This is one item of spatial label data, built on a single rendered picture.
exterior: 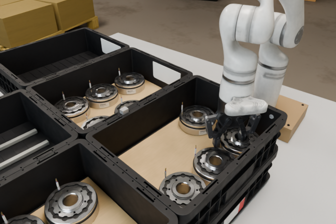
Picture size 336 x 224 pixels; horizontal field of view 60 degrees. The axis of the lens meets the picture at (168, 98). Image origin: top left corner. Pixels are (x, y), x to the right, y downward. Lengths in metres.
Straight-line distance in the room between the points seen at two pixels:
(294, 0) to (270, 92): 0.31
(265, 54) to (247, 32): 0.39
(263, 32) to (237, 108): 0.16
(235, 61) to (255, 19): 0.09
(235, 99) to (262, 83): 0.37
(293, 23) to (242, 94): 0.32
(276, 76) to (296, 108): 0.19
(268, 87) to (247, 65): 0.39
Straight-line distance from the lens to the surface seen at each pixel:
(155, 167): 0.72
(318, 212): 0.89
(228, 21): 0.58
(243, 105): 0.62
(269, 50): 0.97
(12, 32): 3.32
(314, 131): 1.14
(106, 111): 0.92
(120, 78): 1.01
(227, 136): 0.77
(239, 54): 0.61
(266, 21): 0.58
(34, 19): 3.44
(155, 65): 0.99
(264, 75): 0.98
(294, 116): 1.09
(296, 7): 0.87
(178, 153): 0.76
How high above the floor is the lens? 1.36
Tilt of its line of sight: 33 degrees down
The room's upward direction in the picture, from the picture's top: straight up
